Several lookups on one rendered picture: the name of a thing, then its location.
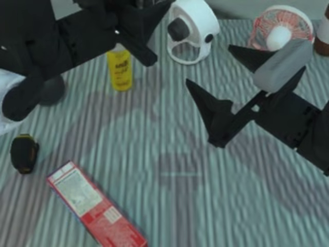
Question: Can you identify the black and yellow tape measure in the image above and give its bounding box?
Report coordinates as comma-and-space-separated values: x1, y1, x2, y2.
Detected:
10, 133, 40, 176

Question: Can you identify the yellow bottle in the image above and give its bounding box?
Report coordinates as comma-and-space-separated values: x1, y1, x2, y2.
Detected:
106, 43, 135, 92

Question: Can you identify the striped teal tablecloth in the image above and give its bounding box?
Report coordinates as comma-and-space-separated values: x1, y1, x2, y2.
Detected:
0, 15, 329, 247

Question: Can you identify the pink desk fan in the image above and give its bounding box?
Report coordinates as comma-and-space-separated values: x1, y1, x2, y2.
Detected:
247, 6, 316, 52

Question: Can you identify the red and white carton box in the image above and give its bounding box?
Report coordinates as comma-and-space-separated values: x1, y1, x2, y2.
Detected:
45, 160, 149, 247

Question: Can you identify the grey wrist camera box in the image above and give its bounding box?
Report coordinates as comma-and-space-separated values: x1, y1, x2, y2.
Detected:
253, 40, 314, 93

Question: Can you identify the white desk fan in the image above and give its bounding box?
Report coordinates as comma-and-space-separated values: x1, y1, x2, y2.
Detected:
166, 0, 221, 65

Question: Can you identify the brown and white cup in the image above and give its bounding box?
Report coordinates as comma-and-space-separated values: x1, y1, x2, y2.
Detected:
313, 4, 329, 56

